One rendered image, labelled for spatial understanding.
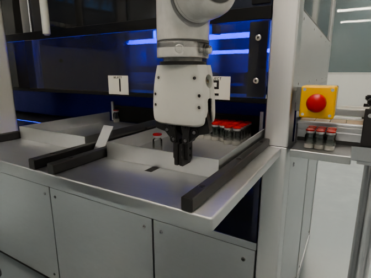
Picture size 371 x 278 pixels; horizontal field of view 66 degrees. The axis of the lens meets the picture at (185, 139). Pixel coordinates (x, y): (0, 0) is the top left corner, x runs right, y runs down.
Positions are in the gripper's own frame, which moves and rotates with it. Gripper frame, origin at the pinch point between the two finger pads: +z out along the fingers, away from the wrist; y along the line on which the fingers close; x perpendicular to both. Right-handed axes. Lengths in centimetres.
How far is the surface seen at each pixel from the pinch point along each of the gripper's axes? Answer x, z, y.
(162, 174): 1.0, 4.3, 3.8
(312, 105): -25.0, -7.1, -17.6
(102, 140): -4.2, 1.6, 23.8
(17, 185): -29, 39, 108
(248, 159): -11.7, 3.0, -8.2
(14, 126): -22, 7, 92
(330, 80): -489, -2, 7
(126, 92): -28.5, -7.6, 37.6
